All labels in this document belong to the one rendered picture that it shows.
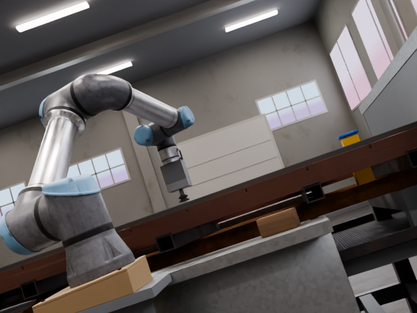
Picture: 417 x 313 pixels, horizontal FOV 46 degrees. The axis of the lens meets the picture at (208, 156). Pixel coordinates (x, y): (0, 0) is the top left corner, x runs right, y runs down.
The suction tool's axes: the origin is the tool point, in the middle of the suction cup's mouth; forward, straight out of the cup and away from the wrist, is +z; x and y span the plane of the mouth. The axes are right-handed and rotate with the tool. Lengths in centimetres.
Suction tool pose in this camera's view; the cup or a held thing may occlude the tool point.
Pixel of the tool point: (184, 200)
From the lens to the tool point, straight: 183.8
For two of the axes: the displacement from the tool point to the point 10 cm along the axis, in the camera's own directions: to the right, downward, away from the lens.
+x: -1.9, -0.7, -9.8
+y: -9.3, 3.4, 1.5
